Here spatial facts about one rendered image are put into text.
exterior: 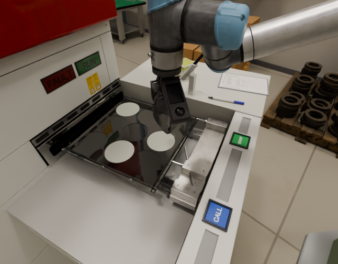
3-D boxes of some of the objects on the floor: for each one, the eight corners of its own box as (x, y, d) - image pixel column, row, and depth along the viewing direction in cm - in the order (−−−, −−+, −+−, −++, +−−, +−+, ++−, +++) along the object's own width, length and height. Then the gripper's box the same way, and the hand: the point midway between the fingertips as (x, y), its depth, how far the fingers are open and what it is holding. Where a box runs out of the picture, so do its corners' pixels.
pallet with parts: (364, 102, 244) (392, 68, 213) (349, 165, 171) (389, 128, 140) (292, 80, 286) (306, 49, 255) (255, 123, 213) (270, 87, 182)
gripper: (178, 55, 50) (176, 118, 65) (144, 58, 48) (150, 122, 63) (189, 69, 44) (184, 135, 59) (150, 74, 42) (155, 141, 57)
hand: (169, 131), depth 58 cm, fingers closed
